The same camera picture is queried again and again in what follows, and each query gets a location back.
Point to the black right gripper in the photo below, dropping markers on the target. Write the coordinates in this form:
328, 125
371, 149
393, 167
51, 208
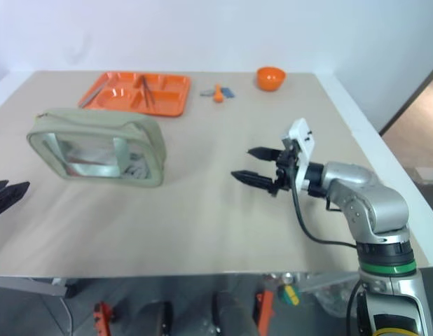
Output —
286, 168

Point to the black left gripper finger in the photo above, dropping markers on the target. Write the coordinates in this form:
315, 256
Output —
13, 196
0, 187

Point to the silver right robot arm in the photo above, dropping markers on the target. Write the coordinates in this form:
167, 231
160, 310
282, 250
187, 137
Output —
377, 203

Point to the clear beige zipper pouch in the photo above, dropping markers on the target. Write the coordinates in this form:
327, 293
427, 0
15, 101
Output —
139, 140

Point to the blue-grey flat block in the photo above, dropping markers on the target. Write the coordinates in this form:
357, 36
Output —
229, 92

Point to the orange bowl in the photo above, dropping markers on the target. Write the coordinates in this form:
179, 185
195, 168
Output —
270, 80

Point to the grey flat block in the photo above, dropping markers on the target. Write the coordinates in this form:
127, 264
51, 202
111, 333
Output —
206, 92

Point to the orange compartment tray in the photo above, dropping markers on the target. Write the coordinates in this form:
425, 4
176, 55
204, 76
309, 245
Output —
167, 99

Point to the silver metal chopsticks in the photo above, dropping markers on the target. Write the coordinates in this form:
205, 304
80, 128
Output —
92, 95

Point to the green yellow tape roll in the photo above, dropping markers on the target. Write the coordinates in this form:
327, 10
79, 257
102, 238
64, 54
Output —
289, 294

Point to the orange clamp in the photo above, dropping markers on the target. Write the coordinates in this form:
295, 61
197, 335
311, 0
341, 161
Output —
102, 316
265, 311

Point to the clear plastic bag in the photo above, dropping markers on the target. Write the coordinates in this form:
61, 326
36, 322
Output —
333, 297

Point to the white box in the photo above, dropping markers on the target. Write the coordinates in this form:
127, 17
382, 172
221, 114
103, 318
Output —
428, 174

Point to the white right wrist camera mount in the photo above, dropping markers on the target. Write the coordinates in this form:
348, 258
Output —
304, 147

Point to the aluminium frame beam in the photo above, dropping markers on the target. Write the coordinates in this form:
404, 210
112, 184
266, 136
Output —
27, 285

